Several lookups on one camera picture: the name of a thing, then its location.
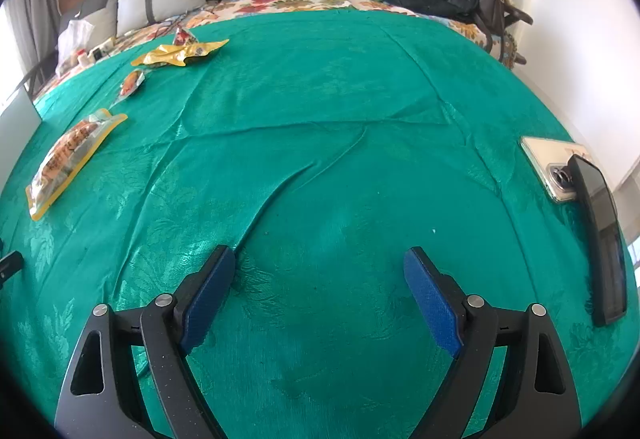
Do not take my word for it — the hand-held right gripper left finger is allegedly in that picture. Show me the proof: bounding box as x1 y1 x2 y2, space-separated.
54 245 236 439

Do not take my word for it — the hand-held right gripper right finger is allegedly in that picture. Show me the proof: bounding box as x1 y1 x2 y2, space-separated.
403 246 583 439

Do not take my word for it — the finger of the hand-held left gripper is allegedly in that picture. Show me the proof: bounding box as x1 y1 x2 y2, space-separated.
0 251 24 281

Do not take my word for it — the large clear yellow-edged snack packet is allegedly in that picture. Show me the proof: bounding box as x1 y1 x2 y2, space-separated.
25 109 129 222

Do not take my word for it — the small clear packet orange snack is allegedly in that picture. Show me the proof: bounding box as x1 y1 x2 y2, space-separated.
117 69 147 101

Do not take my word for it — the yellow snack wrapper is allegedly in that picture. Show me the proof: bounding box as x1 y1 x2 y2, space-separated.
131 39 230 68

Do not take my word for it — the black phone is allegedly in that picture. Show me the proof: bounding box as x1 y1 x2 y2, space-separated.
567 154 629 328

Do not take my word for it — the white phone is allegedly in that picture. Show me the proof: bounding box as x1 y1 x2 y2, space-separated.
520 136 594 204

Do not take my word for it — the green blanket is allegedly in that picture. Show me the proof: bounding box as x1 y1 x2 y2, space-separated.
0 9 640 439

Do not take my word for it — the white plastic bag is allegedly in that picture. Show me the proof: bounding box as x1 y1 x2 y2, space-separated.
56 19 96 72

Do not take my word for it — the grey curtain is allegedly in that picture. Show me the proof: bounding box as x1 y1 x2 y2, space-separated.
9 0 62 87

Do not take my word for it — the floral bedsheet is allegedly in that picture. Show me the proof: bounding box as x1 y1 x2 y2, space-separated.
35 0 526 96

